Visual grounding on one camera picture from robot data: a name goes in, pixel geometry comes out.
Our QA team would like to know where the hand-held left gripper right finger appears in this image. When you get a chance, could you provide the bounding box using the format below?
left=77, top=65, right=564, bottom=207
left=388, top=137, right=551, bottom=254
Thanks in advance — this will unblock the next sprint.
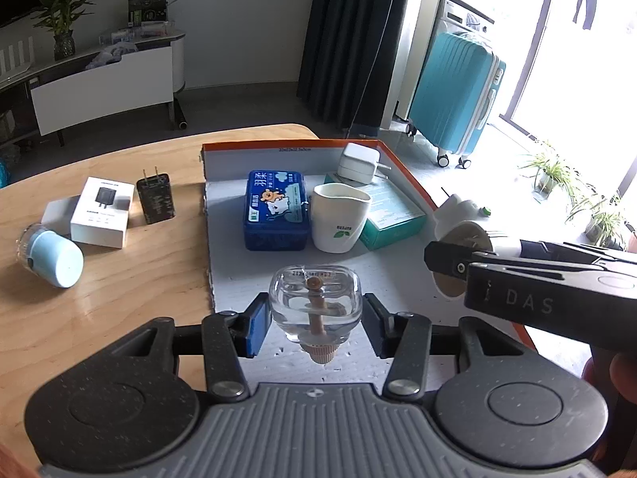
left=363, top=293, right=537, bottom=403

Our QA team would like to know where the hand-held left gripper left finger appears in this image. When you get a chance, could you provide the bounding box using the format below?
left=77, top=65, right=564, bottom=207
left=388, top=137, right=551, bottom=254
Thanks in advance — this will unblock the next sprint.
left=97, top=293, right=272, bottom=403

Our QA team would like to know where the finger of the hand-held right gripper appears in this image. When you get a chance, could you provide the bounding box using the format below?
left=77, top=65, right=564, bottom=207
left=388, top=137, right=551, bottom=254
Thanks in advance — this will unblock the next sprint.
left=518, top=239, right=637, bottom=270
left=424, top=240, right=637, bottom=284

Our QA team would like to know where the white plug-in heater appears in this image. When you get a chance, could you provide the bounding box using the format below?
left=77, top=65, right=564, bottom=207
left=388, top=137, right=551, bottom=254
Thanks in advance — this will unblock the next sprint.
left=433, top=194, right=523, bottom=300

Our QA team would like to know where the clear liquid bottle ribbed cap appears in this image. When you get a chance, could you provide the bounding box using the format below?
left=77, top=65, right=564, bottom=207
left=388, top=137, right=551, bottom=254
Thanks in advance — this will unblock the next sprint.
left=269, top=265, right=363, bottom=365

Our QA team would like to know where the cardboard box with orange rim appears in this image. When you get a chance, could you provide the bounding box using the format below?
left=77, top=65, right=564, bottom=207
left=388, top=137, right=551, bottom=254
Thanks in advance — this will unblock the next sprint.
left=199, top=138, right=541, bottom=386

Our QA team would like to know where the teal and white carton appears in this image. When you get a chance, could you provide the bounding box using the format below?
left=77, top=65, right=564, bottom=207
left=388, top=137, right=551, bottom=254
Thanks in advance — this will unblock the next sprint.
left=323, top=172, right=428, bottom=251

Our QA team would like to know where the white cup with leaf logo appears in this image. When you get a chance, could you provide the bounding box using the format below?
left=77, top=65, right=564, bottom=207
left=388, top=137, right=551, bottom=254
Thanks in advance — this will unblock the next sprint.
left=311, top=183, right=372, bottom=254

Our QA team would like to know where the blue tin box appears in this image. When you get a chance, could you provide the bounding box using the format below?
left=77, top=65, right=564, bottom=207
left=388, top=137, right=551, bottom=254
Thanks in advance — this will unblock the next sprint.
left=243, top=169, right=305, bottom=251

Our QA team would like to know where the white charger plug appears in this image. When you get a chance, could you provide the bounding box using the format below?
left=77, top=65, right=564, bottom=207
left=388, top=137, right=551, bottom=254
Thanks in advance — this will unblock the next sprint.
left=338, top=142, right=391, bottom=185

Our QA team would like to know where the white charger package box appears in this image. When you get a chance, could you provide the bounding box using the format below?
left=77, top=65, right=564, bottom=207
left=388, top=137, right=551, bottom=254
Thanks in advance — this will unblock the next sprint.
left=70, top=176, right=135, bottom=249

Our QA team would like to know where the small grey white box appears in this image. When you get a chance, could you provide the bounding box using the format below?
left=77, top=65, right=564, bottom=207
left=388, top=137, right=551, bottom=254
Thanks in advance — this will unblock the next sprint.
left=41, top=196, right=80, bottom=237

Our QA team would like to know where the person's right hand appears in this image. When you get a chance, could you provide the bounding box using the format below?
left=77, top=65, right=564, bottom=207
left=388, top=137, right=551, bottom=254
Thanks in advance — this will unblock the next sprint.
left=581, top=346, right=637, bottom=396

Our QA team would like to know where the potted spider plant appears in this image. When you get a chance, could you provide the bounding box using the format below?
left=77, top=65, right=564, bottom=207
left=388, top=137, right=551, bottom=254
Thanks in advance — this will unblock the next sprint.
left=567, top=192, right=637, bottom=250
left=520, top=139, right=583, bottom=195

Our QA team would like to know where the teal suitcase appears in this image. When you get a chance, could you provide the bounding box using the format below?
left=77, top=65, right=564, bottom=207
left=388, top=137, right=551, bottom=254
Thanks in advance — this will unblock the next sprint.
left=407, top=30, right=507, bottom=169

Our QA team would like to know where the black charger plug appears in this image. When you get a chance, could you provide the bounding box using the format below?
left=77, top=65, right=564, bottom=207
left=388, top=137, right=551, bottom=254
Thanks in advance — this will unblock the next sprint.
left=137, top=165, right=177, bottom=226

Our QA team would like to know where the white laundry cabinet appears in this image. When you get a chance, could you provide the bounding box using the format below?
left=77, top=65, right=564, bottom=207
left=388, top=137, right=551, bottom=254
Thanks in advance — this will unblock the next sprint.
left=381, top=0, right=444, bottom=133

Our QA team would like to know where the light blue capped bottle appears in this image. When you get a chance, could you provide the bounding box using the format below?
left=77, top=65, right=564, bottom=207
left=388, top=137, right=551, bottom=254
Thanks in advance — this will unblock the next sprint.
left=15, top=222, right=84, bottom=288

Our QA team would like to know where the white washing machine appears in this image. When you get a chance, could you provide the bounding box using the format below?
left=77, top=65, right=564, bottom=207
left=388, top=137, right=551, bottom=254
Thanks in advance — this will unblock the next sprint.
left=438, top=0, right=497, bottom=61

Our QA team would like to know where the dark curtain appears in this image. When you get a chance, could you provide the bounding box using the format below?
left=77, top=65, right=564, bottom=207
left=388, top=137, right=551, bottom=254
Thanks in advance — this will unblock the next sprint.
left=297, top=0, right=416, bottom=135

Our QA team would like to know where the white tv cabinet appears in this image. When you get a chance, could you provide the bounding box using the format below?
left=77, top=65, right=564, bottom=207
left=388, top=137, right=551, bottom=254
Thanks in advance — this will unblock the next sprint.
left=0, top=29, right=189, bottom=149

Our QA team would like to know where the pale blue cloth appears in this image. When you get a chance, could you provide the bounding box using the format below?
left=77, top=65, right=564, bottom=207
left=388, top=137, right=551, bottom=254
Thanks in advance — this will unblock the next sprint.
left=84, top=41, right=139, bottom=71

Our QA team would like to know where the row of clear plastic boxes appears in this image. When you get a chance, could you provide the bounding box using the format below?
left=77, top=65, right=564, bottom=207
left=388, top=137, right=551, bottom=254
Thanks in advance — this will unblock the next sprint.
left=98, top=20, right=181, bottom=45

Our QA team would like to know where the green and black box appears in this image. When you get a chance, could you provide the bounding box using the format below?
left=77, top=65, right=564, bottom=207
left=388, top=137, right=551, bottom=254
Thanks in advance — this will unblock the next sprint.
left=127, top=0, right=171, bottom=28

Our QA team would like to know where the bamboo plant in vase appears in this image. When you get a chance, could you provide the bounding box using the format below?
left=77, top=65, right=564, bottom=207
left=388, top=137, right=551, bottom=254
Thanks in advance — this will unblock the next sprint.
left=32, top=0, right=96, bottom=61

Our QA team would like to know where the white router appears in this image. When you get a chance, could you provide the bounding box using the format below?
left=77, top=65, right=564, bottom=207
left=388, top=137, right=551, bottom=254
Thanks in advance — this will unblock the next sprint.
left=0, top=35, right=37, bottom=83

